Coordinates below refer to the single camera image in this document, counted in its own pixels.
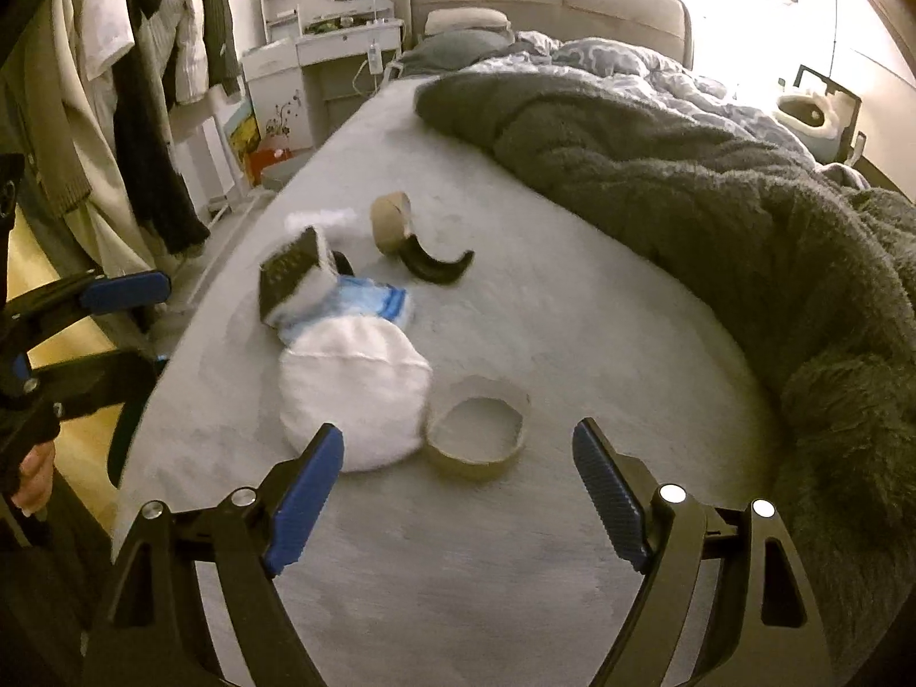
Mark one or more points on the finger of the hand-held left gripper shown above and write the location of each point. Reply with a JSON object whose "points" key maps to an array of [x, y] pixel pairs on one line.
{"points": [[93, 381], [121, 293]]}

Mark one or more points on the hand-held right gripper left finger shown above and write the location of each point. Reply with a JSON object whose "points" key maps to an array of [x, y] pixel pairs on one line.
{"points": [[308, 501]]}

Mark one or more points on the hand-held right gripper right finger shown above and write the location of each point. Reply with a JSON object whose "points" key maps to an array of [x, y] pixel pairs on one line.
{"points": [[608, 501]]}

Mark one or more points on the white padded pouch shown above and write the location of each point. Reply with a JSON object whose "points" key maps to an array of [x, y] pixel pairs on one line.
{"points": [[350, 386]]}

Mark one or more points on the black curved peel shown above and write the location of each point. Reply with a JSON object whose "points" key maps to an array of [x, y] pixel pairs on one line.
{"points": [[436, 266]]}

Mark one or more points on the cardboard tape core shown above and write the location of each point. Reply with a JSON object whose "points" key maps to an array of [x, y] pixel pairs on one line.
{"points": [[390, 222]]}

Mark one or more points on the person's left forearm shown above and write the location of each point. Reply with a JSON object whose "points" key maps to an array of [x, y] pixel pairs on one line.
{"points": [[50, 587]]}

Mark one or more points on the person's left hand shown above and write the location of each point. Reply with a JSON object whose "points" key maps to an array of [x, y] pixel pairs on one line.
{"points": [[34, 476]]}

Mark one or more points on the beige hanging coat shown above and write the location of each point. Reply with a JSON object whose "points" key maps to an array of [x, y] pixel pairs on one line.
{"points": [[79, 157]]}

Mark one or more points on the black hanging garment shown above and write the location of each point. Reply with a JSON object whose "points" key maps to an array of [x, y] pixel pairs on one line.
{"points": [[154, 143]]}

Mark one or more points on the white clothes rack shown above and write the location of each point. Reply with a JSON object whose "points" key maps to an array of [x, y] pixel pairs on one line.
{"points": [[207, 157]]}

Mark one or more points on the yellow picture board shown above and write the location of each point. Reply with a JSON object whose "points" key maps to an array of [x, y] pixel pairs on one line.
{"points": [[243, 139]]}

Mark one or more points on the red box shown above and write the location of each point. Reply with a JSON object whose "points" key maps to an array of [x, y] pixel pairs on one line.
{"points": [[270, 161]]}

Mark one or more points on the white quilted jacket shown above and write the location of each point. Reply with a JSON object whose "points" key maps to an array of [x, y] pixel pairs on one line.
{"points": [[187, 36]]}

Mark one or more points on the white hanging garment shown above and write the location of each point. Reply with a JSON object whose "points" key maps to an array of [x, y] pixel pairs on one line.
{"points": [[107, 7]]}

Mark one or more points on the dark hanging garment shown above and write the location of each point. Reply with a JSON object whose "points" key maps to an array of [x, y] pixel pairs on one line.
{"points": [[218, 21]]}

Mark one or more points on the white dressing table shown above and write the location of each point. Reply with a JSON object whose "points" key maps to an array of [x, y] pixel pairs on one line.
{"points": [[322, 79]]}

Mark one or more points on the grey fluffy blanket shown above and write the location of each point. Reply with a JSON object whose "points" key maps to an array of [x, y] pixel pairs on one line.
{"points": [[680, 193]]}

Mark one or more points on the grey pillow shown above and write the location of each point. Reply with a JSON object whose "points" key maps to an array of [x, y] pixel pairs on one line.
{"points": [[458, 50]]}

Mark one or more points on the patterned grey duvet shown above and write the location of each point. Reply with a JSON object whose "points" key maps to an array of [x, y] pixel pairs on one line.
{"points": [[644, 75]]}

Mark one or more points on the white plush bowl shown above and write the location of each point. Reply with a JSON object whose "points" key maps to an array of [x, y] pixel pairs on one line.
{"points": [[805, 118]]}

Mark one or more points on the beige pillow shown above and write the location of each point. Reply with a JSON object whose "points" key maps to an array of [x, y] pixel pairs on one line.
{"points": [[465, 20]]}

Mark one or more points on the black frame stand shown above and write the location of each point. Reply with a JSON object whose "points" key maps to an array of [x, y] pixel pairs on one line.
{"points": [[848, 96]]}

